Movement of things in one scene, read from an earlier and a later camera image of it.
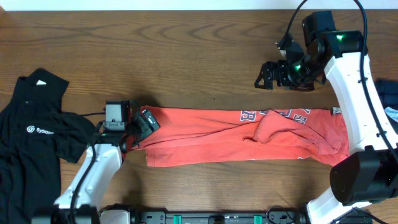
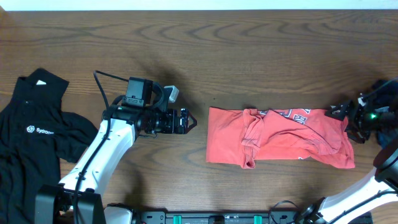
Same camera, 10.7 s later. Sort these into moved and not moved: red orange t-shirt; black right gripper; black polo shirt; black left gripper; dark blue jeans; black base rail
Moved: red orange t-shirt; black left gripper; black right gripper
Not moved: black base rail; black polo shirt; dark blue jeans
